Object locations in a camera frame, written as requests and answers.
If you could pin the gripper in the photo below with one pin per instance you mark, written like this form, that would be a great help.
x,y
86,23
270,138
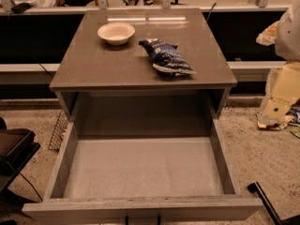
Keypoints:
x,y
289,37

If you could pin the grey top drawer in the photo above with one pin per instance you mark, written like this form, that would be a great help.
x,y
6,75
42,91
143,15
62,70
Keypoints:
x,y
143,159

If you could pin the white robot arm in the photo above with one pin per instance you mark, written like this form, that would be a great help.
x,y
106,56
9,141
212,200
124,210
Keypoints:
x,y
292,14

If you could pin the grey drawer cabinet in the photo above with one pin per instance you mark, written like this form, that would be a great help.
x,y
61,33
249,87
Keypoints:
x,y
90,64

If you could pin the yellow snack wrapper on floor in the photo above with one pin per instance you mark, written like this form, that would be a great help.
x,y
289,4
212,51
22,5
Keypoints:
x,y
264,122

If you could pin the blue chip bag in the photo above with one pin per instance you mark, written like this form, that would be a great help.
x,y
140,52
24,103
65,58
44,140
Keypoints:
x,y
166,59

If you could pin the black leg bottom right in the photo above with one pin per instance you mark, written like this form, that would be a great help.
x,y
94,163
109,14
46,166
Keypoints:
x,y
256,188

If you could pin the white paper bowl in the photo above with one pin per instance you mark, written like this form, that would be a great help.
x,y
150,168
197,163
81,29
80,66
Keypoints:
x,y
116,33

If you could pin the wire mesh basket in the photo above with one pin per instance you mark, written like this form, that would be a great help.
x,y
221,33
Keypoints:
x,y
58,133

